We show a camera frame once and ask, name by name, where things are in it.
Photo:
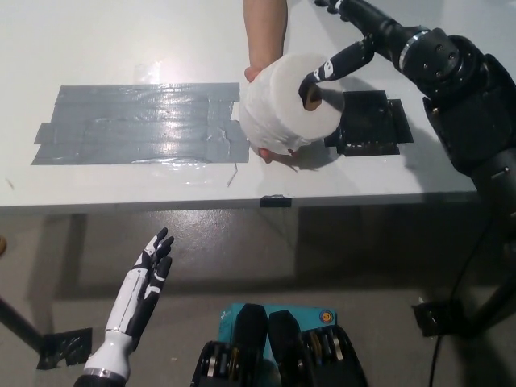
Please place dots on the white toilet paper roll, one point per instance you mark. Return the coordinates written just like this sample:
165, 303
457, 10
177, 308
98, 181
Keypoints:
278, 105

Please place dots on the grey duct tape patch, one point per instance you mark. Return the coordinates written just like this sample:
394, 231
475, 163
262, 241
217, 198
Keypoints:
121, 123

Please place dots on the black floor tape patch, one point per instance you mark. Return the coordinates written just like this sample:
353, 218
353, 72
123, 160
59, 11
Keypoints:
64, 346
435, 318

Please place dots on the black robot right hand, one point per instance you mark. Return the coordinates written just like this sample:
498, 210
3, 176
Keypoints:
379, 24

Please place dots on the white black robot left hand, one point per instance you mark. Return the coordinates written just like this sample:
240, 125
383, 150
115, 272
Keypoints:
137, 298

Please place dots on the small black tape strip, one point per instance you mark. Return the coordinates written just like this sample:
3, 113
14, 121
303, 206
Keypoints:
275, 201

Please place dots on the person's bare hand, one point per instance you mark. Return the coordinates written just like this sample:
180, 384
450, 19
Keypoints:
254, 74

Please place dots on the black teal robot body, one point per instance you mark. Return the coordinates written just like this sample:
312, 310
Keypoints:
250, 342

